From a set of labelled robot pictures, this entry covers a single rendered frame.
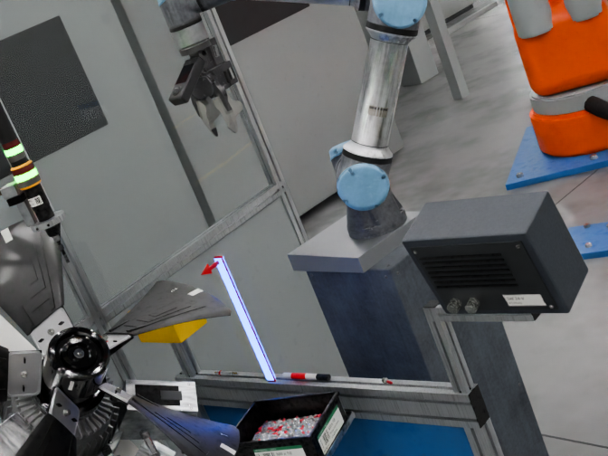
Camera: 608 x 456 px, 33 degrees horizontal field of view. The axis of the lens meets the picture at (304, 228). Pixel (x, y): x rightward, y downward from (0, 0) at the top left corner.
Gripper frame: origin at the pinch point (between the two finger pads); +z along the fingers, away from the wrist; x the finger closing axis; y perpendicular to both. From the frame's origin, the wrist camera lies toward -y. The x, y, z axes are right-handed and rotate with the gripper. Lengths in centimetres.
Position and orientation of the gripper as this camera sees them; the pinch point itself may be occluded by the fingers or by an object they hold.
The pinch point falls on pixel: (222, 130)
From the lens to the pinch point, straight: 233.6
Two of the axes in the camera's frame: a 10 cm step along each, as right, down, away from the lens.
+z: 3.6, 8.8, 3.0
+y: 5.9, -4.6, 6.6
